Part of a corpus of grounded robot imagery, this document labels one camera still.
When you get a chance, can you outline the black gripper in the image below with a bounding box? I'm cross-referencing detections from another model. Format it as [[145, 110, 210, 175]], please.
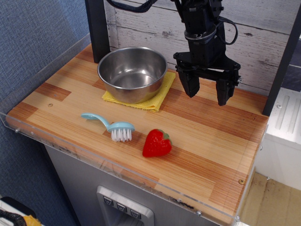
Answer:
[[174, 38, 241, 106]]

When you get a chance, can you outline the red plastic strawberry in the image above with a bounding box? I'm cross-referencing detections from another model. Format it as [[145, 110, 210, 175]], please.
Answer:
[[143, 129, 173, 157]]

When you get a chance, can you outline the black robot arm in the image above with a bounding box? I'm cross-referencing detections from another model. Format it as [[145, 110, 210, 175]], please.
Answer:
[[174, 0, 241, 106]]

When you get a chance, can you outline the yellow folded cloth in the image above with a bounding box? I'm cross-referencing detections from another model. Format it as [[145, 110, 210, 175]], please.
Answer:
[[102, 72, 176, 112]]

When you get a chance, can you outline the stainless steel bowl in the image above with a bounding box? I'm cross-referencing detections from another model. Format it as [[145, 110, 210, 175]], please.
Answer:
[[97, 47, 167, 104]]

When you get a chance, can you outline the light blue dish brush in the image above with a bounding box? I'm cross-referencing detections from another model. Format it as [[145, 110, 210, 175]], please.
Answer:
[[81, 113, 135, 142]]

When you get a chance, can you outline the white ribbed side unit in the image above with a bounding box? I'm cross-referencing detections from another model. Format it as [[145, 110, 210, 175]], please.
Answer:
[[254, 88, 301, 190]]

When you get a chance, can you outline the grey cabinet with dispenser panel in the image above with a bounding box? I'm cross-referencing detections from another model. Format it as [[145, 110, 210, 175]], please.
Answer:
[[46, 146, 215, 226]]

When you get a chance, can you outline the clear acrylic table guard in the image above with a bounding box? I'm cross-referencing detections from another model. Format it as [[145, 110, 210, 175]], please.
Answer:
[[5, 47, 268, 226]]

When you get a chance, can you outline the black yellow object bottom left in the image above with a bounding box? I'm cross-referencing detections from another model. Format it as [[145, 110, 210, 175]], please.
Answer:
[[0, 197, 42, 226]]

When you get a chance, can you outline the black braided cable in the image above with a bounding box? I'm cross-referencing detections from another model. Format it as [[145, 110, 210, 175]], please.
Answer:
[[105, 0, 157, 14]]

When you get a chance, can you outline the dark right frame post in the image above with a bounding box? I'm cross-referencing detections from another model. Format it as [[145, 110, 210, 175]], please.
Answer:
[[262, 6, 301, 116]]

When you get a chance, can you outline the dark frame post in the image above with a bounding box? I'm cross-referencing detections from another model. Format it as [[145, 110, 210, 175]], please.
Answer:
[[262, 6, 301, 116], [85, 0, 110, 63]]

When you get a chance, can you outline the dark left frame post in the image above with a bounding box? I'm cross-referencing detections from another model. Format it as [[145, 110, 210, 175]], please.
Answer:
[[85, 0, 110, 63]]

